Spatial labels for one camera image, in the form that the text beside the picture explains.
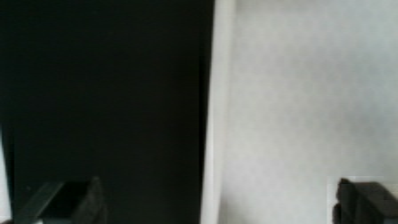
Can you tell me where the white desk top tray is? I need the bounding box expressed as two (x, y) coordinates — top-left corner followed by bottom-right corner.
(200, 0), (398, 224)

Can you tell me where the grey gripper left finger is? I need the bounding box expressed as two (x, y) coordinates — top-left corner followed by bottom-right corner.
(13, 177), (107, 224)

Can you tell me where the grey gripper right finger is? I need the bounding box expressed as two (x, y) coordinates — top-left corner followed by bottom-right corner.
(333, 179), (398, 224)

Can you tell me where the white U-shaped fence frame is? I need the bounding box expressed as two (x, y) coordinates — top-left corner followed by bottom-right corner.
(0, 130), (13, 224)

